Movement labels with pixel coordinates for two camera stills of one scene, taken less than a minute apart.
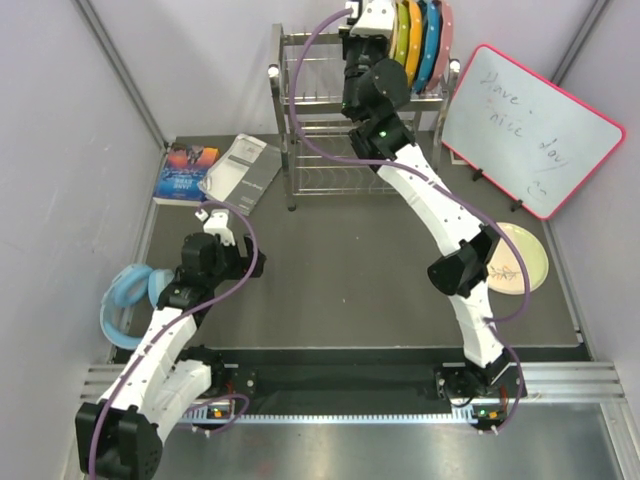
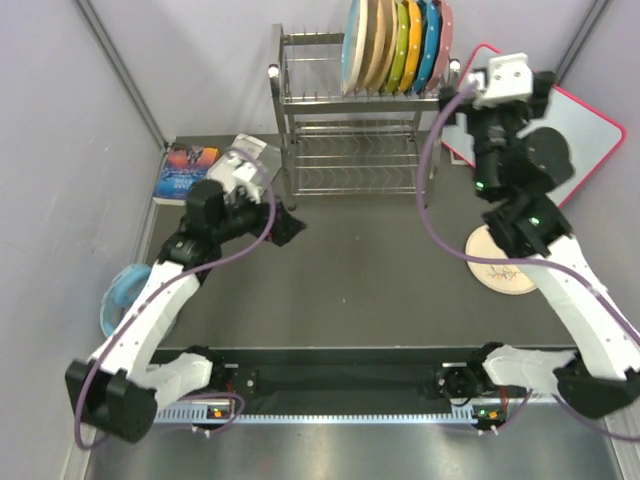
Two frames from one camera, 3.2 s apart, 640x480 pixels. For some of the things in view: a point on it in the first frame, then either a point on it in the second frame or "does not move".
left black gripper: x=241 y=262 -> x=284 y=226
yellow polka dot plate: x=415 y=42 does not move
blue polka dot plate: x=430 y=45 does not move
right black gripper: x=348 y=41 -> x=469 y=112
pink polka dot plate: x=447 y=29 does not move
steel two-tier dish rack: x=320 y=153 does not move
